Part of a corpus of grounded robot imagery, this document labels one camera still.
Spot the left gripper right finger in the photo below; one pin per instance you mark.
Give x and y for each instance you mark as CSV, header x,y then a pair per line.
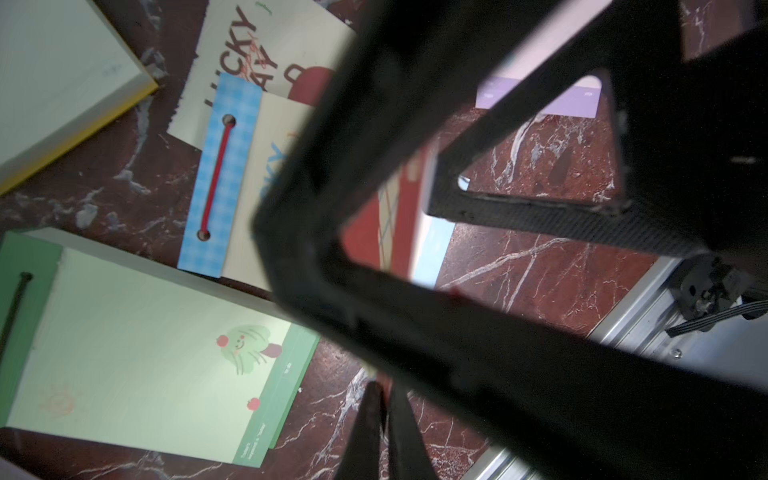
x,y
408,456

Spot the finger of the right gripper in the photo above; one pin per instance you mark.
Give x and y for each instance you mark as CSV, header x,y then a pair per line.
x,y
411,66

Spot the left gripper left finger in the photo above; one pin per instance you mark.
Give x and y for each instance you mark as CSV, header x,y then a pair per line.
x,y
361,457

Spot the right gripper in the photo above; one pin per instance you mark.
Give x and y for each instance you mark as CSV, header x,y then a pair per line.
x,y
690,137

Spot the torn pink page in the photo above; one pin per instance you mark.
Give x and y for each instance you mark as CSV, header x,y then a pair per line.
x,y
582,98

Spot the torn lucky day cover page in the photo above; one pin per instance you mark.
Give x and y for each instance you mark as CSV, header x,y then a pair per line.
x,y
267,43

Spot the red apple memo pad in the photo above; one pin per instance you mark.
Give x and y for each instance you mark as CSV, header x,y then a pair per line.
x,y
248,139

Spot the green red lucky memo pad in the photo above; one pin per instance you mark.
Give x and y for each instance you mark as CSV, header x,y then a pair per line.
x,y
101,345

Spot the yellow top memo pad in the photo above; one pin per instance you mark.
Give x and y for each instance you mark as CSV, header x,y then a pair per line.
x,y
65,74

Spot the aluminium front rail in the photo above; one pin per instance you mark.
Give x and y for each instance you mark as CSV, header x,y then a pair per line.
x,y
577,409

